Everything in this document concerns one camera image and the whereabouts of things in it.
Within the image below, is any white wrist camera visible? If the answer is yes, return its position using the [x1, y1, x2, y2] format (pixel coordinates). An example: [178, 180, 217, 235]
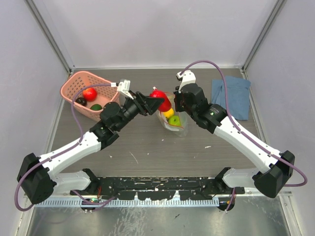
[176, 70, 196, 93]
[110, 79, 134, 100]

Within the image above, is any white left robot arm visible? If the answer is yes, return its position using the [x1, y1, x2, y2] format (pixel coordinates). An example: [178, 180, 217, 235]
[14, 92, 164, 204]

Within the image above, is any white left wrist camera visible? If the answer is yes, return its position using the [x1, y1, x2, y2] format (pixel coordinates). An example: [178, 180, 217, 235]
[110, 79, 134, 100]

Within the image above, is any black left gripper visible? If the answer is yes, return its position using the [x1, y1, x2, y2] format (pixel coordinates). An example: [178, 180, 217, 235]
[115, 90, 163, 131]

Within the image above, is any yellow toy lemon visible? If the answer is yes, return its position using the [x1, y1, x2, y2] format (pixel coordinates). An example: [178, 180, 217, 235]
[163, 108, 174, 119]

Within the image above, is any slotted cable duct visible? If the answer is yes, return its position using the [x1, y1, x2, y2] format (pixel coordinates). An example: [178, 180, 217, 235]
[36, 197, 220, 207]

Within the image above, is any green toy apple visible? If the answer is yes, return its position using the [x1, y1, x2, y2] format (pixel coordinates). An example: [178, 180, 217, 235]
[168, 115, 181, 126]

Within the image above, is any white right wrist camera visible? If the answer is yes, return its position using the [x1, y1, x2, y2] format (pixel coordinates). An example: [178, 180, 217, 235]
[176, 70, 196, 93]

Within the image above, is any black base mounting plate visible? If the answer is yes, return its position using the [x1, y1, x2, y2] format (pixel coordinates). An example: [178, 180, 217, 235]
[78, 177, 232, 201]

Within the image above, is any blue cloth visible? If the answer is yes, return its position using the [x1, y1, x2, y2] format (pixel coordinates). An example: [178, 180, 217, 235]
[211, 76, 251, 120]

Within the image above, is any pink plastic basket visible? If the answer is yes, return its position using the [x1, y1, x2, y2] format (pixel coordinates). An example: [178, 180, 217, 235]
[60, 71, 119, 121]

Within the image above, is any red toy pepper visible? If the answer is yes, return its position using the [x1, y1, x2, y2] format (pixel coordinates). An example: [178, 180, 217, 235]
[149, 89, 172, 112]

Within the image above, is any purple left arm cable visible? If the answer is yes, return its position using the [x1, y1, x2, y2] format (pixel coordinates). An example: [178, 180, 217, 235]
[14, 82, 118, 212]

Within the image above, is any red toy apple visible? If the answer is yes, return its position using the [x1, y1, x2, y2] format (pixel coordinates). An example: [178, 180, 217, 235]
[82, 88, 97, 101]

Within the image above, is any dark green toy fruit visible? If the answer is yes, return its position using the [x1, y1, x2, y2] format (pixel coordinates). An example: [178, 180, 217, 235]
[90, 104, 102, 111]

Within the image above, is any dark purple toy plum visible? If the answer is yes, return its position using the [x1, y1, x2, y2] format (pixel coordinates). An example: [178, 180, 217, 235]
[75, 97, 87, 107]

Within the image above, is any aluminium frame rail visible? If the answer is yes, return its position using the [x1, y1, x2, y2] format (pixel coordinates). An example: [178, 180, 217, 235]
[24, 176, 292, 199]

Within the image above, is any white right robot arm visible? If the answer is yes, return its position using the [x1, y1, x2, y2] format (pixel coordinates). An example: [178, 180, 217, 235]
[174, 83, 295, 198]

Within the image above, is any clear zip top bag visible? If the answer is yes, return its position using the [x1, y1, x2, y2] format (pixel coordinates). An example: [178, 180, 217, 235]
[150, 87, 188, 137]

